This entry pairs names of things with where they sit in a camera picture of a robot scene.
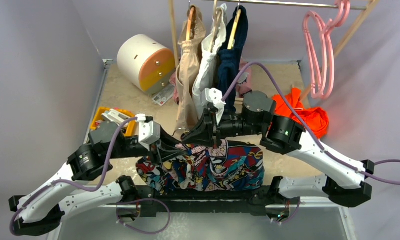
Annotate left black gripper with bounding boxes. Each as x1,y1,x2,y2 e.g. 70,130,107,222
106,124,189,166

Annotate colourful comic print shorts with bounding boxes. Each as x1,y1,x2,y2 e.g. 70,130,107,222
136,140,265,195

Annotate wooden hanger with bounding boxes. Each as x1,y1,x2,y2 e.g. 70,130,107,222
172,127,187,138

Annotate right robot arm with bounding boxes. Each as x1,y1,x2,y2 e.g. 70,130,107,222
181,88,375,208

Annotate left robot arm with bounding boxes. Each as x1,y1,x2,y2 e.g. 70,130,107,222
9,115,186,237

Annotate white hanging shorts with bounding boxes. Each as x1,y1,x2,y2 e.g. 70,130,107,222
191,3,228,119

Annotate navy hanging shorts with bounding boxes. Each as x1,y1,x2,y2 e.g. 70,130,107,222
217,5,249,94

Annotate beige hanging shorts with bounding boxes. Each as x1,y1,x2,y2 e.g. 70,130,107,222
175,5,207,131

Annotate yellow plastic bin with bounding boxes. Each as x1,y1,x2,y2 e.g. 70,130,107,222
89,106,136,137

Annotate paper label card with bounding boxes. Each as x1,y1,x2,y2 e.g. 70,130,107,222
152,84,175,106

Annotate pink patterned garment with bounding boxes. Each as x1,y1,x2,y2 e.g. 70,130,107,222
235,66,252,98

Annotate white round drawer cabinet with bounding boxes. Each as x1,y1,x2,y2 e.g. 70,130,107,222
116,34,176,96

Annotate orange garment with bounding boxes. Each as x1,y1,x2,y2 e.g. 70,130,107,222
272,87,330,139

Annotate wooden clothes rack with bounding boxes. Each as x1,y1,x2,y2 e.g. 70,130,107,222
167,0,380,107

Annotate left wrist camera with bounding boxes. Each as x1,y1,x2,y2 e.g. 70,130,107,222
135,113,161,151

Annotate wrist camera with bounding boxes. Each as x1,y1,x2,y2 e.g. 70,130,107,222
135,113,161,151
200,88,226,124

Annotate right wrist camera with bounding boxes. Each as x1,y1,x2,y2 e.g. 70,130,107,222
200,88,226,124

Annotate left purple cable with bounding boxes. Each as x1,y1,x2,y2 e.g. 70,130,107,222
9,116,140,237

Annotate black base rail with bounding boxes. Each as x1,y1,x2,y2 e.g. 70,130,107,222
137,185,292,221

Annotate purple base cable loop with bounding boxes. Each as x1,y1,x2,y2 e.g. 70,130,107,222
115,196,173,235

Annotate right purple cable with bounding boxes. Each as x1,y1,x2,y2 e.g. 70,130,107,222
221,61,400,186

